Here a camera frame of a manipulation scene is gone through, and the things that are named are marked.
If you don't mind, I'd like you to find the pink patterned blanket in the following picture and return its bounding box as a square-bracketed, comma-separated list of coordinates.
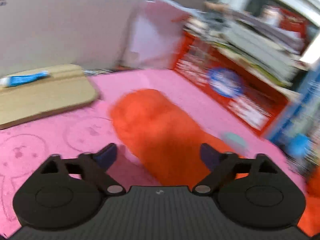
[0, 69, 309, 238]

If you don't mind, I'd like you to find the wooden board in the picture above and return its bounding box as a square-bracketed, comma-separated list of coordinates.
[0, 64, 100, 130]

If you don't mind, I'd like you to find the red plastic crate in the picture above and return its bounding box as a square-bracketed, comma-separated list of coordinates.
[172, 30, 290, 137]

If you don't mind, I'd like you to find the white paper bag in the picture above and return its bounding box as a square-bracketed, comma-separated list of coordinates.
[120, 0, 198, 69]

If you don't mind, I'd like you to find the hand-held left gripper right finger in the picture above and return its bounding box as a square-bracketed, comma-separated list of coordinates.
[192, 143, 278, 196]

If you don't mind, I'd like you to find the row of colourful books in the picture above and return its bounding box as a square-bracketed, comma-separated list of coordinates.
[265, 62, 320, 175]

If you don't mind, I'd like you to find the blue white tube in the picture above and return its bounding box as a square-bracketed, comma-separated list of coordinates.
[0, 70, 50, 88]

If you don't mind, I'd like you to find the small blue plush ball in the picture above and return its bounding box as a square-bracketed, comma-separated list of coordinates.
[287, 134, 313, 159]

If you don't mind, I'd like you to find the small pastel toy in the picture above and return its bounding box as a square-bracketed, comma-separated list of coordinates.
[221, 131, 250, 153]

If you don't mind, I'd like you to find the orange puffer jacket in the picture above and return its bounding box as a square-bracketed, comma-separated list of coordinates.
[110, 89, 320, 237]

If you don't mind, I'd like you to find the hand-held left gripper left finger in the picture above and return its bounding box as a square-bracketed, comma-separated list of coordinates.
[40, 143, 125, 196]

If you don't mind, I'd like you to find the stack of paper workbooks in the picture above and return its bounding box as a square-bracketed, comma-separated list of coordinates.
[184, 1, 310, 88]

